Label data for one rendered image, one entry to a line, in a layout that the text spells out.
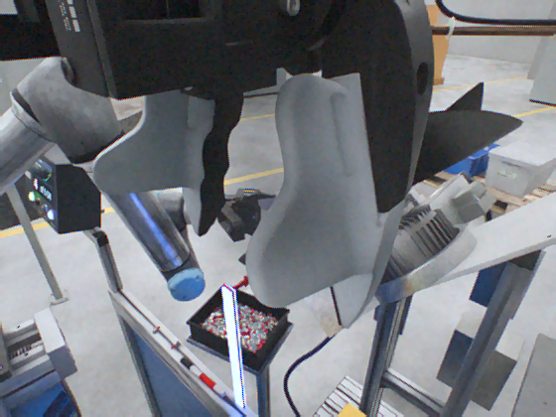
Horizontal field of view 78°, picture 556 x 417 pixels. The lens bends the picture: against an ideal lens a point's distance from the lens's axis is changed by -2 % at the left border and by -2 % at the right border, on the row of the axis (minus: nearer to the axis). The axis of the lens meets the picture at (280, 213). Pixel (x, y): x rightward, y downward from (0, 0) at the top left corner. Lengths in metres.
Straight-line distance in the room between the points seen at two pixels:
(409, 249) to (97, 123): 0.62
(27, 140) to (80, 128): 0.17
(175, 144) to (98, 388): 1.93
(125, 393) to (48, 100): 1.59
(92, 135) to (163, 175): 0.43
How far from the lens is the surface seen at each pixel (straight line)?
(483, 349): 0.98
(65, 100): 0.60
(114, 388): 2.03
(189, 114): 0.16
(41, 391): 0.93
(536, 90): 8.34
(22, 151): 0.76
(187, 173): 0.17
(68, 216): 1.04
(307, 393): 1.86
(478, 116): 0.63
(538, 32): 0.76
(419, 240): 0.79
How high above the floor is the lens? 1.58
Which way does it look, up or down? 31 degrees down
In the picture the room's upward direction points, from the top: straight up
